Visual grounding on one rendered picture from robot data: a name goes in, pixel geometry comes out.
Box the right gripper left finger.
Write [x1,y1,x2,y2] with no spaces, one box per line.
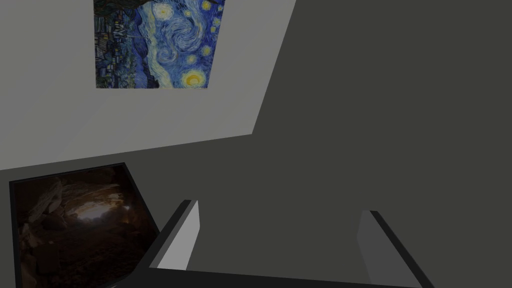
[136,199,201,271]

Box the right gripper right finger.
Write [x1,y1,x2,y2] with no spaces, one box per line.
[356,209,436,288]

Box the dark brown framed cave picture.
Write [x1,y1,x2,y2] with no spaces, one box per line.
[8,161,162,288]

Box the blue starry night painting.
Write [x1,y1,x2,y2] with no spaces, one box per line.
[93,0,227,90]

